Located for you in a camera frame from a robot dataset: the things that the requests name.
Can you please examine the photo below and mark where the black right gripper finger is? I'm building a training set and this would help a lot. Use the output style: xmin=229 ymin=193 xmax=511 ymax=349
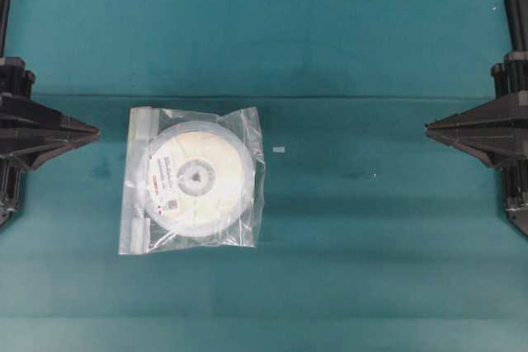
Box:
xmin=425 ymin=135 xmax=528 ymax=171
xmin=426 ymin=98 xmax=527 ymax=137

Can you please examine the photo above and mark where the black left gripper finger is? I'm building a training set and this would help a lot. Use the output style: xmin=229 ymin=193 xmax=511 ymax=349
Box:
xmin=1 ymin=94 xmax=99 ymax=134
xmin=1 ymin=135 xmax=99 ymax=171

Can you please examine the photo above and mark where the clear zip bag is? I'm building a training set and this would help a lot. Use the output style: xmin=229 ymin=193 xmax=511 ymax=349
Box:
xmin=118 ymin=107 xmax=266 ymax=256

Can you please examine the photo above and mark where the white component reel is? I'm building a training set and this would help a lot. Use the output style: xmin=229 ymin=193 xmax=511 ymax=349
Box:
xmin=145 ymin=121 xmax=255 ymax=237

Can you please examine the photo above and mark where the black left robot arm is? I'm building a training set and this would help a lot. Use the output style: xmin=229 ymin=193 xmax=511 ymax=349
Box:
xmin=1 ymin=58 xmax=99 ymax=224

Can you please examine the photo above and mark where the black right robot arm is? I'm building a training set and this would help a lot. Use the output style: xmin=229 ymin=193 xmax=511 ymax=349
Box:
xmin=426 ymin=51 xmax=527 ymax=234

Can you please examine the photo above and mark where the black right frame rail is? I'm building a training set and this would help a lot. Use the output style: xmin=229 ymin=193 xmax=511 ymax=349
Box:
xmin=504 ymin=0 xmax=527 ymax=51

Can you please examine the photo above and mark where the black frame rail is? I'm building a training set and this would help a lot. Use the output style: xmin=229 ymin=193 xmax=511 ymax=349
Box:
xmin=504 ymin=0 xmax=527 ymax=51
xmin=0 ymin=0 xmax=11 ymax=58

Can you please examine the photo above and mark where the black left frame rail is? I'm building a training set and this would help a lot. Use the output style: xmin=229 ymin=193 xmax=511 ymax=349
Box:
xmin=0 ymin=0 xmax=11 ymax=58

